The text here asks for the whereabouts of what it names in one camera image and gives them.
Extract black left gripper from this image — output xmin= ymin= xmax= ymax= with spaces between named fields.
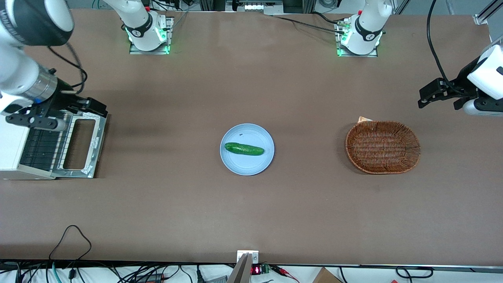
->
xmin=418 ymin=57 xmax=482 ymax=111

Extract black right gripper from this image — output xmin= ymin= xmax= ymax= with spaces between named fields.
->
xmin=41 ymin=79 xmax=108 ymax=118

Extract grey glass oven door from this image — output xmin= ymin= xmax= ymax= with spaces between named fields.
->
xmin=50 ymin=111 xmax=108 ymax=179

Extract white toaster oven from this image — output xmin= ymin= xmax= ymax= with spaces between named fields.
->
xmin=0 ymin=112 xmax=76 ymax=181

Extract brown oval wicker basket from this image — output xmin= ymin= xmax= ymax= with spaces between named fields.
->
xmin=345 ymin=120 xmax=421 ymax=175

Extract green cucumber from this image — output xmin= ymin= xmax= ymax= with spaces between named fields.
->
xmin=224 ymin=142 xmax=265 ymax=156

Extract light blue round plate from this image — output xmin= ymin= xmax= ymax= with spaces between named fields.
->
xmin=220 ymin=123 xmax=275 ymax=176

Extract metal equipment box with lights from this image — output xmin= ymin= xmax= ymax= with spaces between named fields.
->
xmin=226 ymin=0 xmax=284 ymax=16

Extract brown cardboard box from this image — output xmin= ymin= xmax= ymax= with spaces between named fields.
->
xmin=312 ymin=267 xmax=343 ymax=283

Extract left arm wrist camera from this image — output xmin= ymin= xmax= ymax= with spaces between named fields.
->
xmin=463 ymin=97 xmax=503 ymax=117

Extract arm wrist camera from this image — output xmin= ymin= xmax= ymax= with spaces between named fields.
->
xmin=463 ymin=97 xmax=503 ymax=117
xmin=6 ymin=112 xmax=68 ymax=132

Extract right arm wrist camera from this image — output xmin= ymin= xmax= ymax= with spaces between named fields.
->
xmin=6 ymin=112 xmax=68 ymax=132

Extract oven wire rack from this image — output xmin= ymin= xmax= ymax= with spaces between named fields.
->
xmin=20 ymin=118 xmax=76 ymax=170

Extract black left arm wrist cable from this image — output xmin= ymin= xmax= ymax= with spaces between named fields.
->
xmin=426 ymin=0 xmax=466 ymax=97

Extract aluminium frame profile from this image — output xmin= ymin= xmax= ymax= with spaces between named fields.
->
xmin=473 ymin=0 xmax=503 ymax=26

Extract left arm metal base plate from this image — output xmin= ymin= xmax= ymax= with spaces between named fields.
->
xmin=335 ymin=19 xmax=379 ymax=58

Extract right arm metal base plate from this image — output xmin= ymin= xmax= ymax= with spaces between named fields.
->
xmin=129 ymin=16 xmax=174 ymax=55

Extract thin black looped cable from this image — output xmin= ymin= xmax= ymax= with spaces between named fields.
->
xmin=48 ymin=224 xmax=92 ymax=263

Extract short black table cable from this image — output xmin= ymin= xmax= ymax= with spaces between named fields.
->
xmin=312 ymin=11 xmax=340 ymax=25

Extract long black table cable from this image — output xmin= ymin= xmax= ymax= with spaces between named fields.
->
xmin=271 ymin=15 xmax=346 ymax=35

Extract black coiled floor cable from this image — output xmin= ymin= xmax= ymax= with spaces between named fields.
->
xmin=395 ymin=266 xmax=434 ymax=279

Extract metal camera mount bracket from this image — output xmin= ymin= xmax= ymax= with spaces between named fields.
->
xmin=236 ymin=250 xmax=260 ymax=265

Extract grey camera pole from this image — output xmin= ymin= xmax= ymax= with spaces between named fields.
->
xmin=227 ymin=254 xmax=253 ymax=283

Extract red clip lead wires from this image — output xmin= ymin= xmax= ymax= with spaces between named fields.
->
xmin=270 ymin=265 xmax=300 ymax=283

